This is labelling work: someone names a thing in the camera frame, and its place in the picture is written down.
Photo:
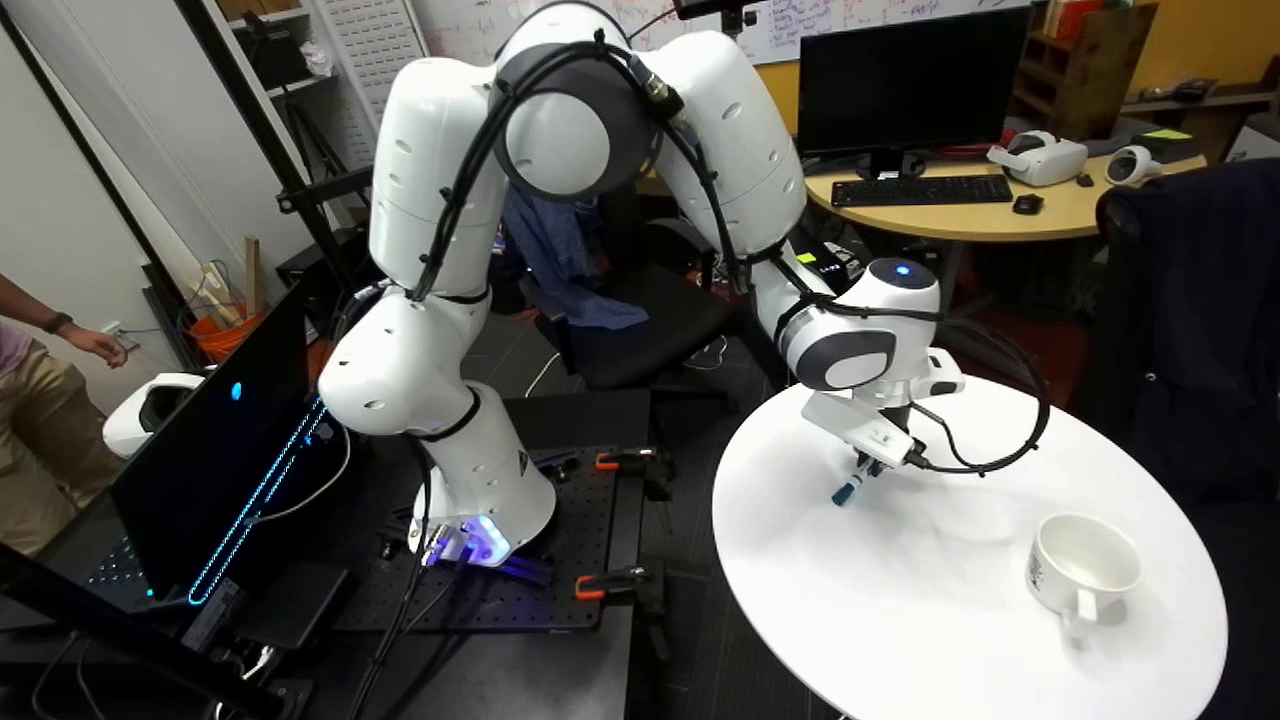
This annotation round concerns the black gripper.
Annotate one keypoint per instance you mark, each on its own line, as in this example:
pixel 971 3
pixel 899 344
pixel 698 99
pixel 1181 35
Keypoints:
pixel 899 447

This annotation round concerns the blue and white pen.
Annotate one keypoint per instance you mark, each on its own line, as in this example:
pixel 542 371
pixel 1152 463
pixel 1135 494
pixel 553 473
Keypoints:
pixel 842 494

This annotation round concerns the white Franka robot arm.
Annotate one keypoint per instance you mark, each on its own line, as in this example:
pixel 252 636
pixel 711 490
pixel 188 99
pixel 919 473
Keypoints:
pixel 452 334

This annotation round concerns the person's forearm with wristband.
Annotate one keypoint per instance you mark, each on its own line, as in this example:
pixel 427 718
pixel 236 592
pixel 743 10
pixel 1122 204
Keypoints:
pixel 24 305

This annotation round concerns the person's hand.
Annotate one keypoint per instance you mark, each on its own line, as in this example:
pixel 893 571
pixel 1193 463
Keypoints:
pixel 97 342

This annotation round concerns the round white table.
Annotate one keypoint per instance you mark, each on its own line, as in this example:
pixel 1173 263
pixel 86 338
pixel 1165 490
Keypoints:
pixel 934 602

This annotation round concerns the white ceramic mug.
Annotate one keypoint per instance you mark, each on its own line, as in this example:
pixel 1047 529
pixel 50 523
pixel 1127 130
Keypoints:
pixel 1082 560

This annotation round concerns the black office chair with cloth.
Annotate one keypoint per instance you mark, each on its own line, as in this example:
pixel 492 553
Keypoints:
pixel 640 322

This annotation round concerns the curved wooden desk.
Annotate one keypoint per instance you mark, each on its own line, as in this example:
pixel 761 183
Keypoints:
pixel 984 220

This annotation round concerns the black keyboard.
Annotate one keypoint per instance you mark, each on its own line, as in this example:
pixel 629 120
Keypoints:
pixel 922 190

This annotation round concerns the black computer mouse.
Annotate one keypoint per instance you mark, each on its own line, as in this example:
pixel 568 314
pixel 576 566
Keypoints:
pixel 1024 204

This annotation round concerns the white VR headset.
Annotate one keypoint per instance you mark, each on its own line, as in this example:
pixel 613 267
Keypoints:
pixel 1039 157

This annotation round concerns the large black office chair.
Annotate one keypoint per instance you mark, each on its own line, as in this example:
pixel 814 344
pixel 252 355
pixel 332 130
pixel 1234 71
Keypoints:
pixel 1193 322

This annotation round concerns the blue cloth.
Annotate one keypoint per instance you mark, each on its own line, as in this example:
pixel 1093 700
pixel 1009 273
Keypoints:
pixel 561 263

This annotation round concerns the black computer monitor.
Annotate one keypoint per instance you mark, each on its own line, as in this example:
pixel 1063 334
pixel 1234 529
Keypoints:
pixel 906 83

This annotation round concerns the white VR controller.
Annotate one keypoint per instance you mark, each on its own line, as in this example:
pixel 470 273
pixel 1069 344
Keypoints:
pixel 1130 165

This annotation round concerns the whiteboard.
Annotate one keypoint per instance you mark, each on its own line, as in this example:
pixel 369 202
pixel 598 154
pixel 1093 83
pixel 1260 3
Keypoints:
pixel 800 24

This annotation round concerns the wooden shelf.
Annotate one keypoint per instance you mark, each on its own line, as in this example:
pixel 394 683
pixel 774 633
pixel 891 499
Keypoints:
pixel 1082 66

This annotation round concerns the white pegboard panel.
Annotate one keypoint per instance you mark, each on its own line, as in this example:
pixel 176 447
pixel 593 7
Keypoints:
pixel 373 54

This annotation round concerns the black open laptop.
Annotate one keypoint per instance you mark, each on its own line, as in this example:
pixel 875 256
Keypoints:
pixel 200 465

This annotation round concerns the black metal rack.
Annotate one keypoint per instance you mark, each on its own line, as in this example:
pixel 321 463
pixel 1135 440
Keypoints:
pixel 284 120

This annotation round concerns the white round device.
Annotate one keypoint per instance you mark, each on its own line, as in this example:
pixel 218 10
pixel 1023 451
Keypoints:
pixel 142 412

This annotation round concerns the black tripod bar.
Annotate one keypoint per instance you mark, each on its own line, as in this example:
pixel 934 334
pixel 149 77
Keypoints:
pixel 121 622

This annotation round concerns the person's tan trousers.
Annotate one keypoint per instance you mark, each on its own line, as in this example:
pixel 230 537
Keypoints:
pixel 46 440

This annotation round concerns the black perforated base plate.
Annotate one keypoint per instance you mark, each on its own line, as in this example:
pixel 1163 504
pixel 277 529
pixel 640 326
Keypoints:
pixel 535 615

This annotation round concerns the black camera stand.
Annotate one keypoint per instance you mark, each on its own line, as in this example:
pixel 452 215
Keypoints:
pixel 715 10

